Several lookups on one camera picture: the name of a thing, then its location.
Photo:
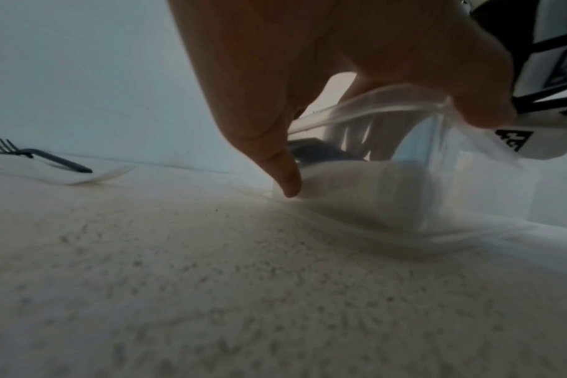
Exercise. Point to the person's left hand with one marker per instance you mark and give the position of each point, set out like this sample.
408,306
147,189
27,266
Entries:
288,55

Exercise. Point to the person's right hand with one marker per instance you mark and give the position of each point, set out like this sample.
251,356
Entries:
381,136

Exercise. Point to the stack of black spoons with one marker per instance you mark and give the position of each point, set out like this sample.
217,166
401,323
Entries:
321,151

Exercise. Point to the clear plastic container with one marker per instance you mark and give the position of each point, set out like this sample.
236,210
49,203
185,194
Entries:
489,184

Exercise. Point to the pile of black plastic forks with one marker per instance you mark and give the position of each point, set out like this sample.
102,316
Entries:
54,161

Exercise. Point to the black marker right wrist band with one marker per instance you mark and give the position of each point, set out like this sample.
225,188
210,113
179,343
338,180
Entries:
498,22

